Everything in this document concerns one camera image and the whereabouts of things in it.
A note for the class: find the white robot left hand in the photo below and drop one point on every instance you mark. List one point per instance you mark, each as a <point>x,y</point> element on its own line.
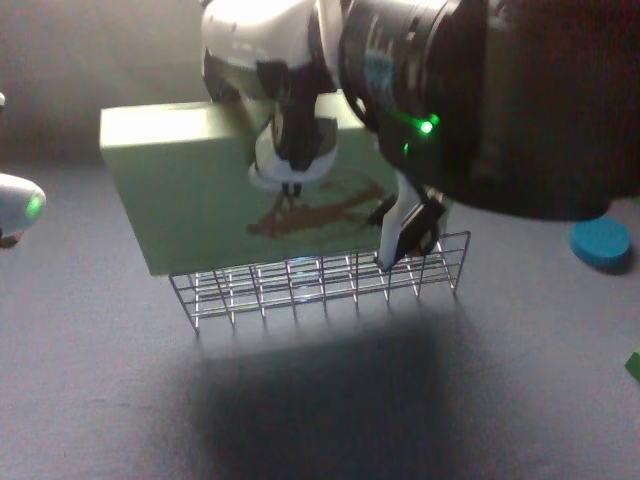
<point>17,202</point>

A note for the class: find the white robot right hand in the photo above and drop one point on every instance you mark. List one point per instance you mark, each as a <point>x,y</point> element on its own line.
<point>260,30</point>

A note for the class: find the pale green book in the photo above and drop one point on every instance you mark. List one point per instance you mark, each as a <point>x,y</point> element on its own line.
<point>175,200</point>

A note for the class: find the grey table cloth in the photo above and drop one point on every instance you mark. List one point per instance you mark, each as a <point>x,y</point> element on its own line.
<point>100,375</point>

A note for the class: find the blue round disc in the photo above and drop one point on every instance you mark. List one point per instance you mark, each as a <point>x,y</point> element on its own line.
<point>600,242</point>

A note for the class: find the green block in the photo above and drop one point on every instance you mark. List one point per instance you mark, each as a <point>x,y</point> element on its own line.
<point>635,362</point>

